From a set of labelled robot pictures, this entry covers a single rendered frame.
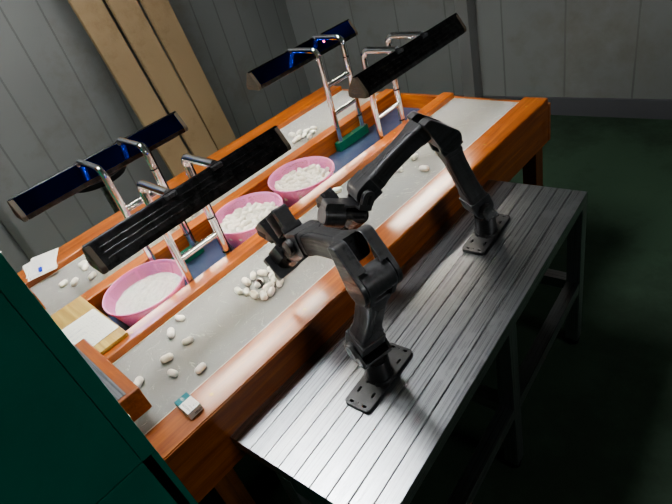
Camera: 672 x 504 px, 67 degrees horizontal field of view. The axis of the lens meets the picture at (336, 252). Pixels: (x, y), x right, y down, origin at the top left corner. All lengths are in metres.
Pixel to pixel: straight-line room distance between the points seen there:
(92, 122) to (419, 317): 2.81
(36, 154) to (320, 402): 2.72
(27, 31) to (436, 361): 3.00
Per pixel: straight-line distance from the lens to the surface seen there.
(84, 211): 3.74
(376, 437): 1.17
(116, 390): 1.26
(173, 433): 1.23
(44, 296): 2.03
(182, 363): 1.41
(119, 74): 3.31
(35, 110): 3.58
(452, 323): 1.35
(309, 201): 1.80
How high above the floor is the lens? 1.63
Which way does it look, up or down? 35 degrees down
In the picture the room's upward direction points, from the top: 17 degrees counter-clockwise
